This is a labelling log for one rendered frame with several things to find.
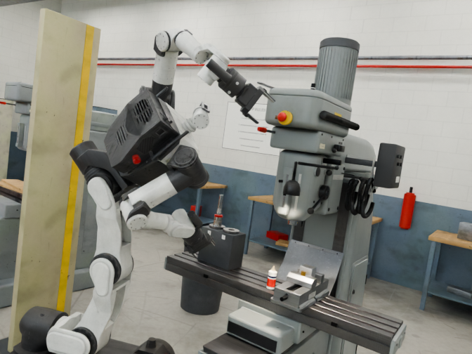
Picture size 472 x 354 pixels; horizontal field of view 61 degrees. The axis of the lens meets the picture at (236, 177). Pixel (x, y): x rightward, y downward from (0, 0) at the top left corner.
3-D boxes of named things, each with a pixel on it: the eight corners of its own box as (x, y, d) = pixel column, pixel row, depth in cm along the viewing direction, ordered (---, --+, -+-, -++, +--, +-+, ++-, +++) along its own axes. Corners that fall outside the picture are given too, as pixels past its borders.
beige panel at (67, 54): (17, 372, 255) (53, 2, 237) (-14, 348, 277) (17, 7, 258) (87, 344, 298) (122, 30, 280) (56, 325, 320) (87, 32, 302)
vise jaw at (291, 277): (311, 289, 177) (312, 280, 177) (286, 281, 184) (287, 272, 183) (316, 286, 182) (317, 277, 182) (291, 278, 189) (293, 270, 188)
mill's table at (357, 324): (393, 359, 155) (397, 339, 154) (161, 268, 222) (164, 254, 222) (405, 339, 174) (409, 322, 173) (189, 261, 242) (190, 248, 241)
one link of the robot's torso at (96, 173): (79, 181, 169) (99, 165, 166) (96, 180, 182) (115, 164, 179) (95, 206, 167) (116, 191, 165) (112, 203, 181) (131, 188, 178)
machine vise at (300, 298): (300, 312, 167) (304, 287, 166) (269, 301, 175) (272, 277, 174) (329, 293, 196) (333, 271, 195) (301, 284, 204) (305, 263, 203)
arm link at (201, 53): (218, 82, 149) (197, 63, 155) (233, 63, 148) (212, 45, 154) (209, 75, 144) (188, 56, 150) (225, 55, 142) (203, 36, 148)
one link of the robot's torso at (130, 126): (102, 184, 147) (176, 126, 139) (86, 123, 166) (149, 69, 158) (154, 208, 170) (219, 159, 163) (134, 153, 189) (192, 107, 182)
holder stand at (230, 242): (227, 270, 209) (233, 233, 207) (197, 258, 222) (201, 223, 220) (241, 267, 219) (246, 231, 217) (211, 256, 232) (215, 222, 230)
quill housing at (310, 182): (305, 225, 178) (316, 153, 176) (265, 215, 189) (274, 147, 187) (321, 221, 194) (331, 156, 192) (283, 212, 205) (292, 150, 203)
